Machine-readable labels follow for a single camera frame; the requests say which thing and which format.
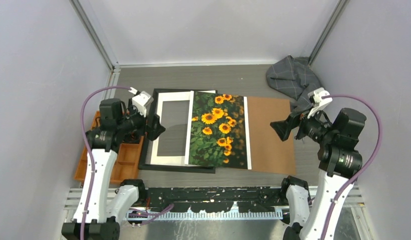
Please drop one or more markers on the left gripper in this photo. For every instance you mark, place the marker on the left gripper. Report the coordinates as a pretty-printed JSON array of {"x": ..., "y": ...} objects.
[{"x": 152, "y": 132}]

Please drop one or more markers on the grey checked cloth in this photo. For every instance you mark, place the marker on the grey checked cloth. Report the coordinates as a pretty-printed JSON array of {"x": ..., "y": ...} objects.
[{"x": 293, "y": 77}]

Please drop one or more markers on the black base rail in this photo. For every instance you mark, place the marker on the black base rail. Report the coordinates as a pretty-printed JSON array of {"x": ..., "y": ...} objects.
[{"x": 248, "y": 199}]

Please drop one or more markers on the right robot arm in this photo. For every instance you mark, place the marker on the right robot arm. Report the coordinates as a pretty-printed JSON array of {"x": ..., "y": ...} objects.
[{"x": 339, "y": 161}]

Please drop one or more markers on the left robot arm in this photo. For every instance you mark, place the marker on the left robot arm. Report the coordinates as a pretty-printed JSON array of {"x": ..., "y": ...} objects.
[{"x": 95, "y": 218}]

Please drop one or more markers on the black picture frame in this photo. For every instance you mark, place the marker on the black picture frame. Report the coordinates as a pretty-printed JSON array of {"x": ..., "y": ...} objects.
[{"x": 145, "y": 157}]

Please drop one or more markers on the white mat board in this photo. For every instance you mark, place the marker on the white mat board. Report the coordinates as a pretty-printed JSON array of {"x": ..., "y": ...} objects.
[{"x": 169, "y": 148}]

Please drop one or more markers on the orange wooden divided tray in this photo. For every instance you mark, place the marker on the orange wooden divided tray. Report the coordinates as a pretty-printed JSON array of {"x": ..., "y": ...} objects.
[{"x": 125, "y": 166}]

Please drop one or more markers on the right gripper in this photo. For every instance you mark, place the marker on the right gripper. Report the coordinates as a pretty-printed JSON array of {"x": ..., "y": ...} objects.
[{"x": 284, "y": 127}]

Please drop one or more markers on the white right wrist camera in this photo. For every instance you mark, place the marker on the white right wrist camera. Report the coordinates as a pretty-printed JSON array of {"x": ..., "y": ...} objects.
[{"x": 319, "y": 99}]

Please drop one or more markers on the sunflower photo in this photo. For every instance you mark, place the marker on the sunflower photo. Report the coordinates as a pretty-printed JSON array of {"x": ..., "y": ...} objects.
[{"x": 218, "y": 131}]

